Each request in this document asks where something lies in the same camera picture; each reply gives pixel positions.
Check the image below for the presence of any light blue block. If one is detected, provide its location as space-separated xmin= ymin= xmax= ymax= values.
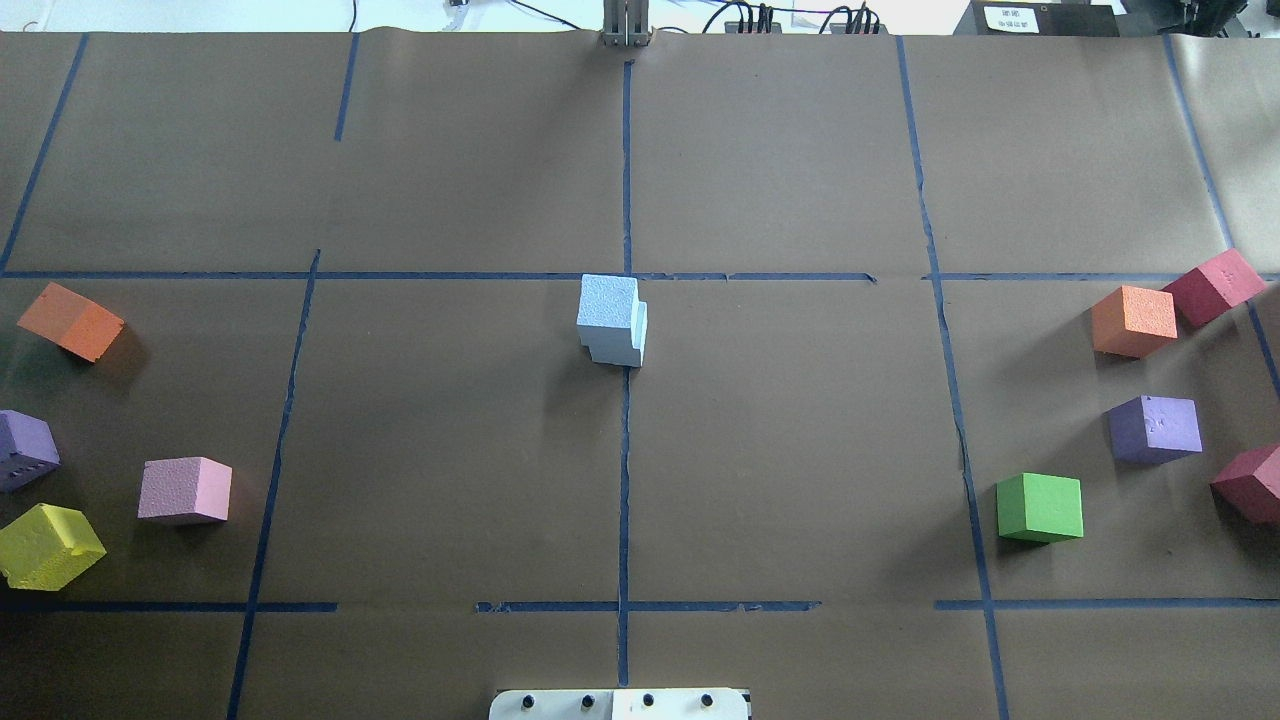
xmin=586 ymin=301 xmax=648 ymax=368
xmin=576 ymin=274 xmax=639 ymax=347

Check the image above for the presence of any green foam block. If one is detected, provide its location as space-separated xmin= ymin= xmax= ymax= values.
xmin=995 ymin=471 xmax=1085 ymax=544

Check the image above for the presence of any pink foam block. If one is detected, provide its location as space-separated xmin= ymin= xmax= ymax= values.
xmin=136 ymin=457 xmax=233 ymax=527

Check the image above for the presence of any orange foam block right side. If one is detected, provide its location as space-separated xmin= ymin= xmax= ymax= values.
xmin=1091 ymin=284 xmax=1179 ymax=359

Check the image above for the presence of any orange foam block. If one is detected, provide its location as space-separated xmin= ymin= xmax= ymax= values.
xmin=1091 ymin=284 xmax=1179 ymax=359
xmin=17 ymin=282 xmax=125 ymax=363

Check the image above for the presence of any purple foam block right side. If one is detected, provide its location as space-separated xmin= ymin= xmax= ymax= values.
xmin=1105 ymin=395 xmax=1203 ymax=465

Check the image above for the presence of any purple foam block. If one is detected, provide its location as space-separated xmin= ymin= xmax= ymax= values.
xmin=1105 ymin=395 xmax=1203 ymax=465
xmin=1 ymin=409 xmax=61 ymax=493

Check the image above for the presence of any orange foam block left side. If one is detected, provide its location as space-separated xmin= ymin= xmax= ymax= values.
xmin=17 ymin=282 xmax=125 ymax=363

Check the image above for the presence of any dark red foam block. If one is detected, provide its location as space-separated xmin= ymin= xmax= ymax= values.
xmin=1210 ymin=445 xmax=1279 ymax=524
xmin=1164 ymin=249 xmax=1266 ymax=328

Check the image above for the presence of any purple foam block left side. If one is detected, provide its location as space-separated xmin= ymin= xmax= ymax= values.
xmin=1 ymin=409 xmax=61 ymax=493

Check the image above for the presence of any yellow foam block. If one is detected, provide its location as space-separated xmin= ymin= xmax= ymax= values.
xmin=1 ymin=503 xmax=108 ymax=592

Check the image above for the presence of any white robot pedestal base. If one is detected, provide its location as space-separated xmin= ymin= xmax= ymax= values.
xmin=488 ymin=687 xmax=753 ymax=719

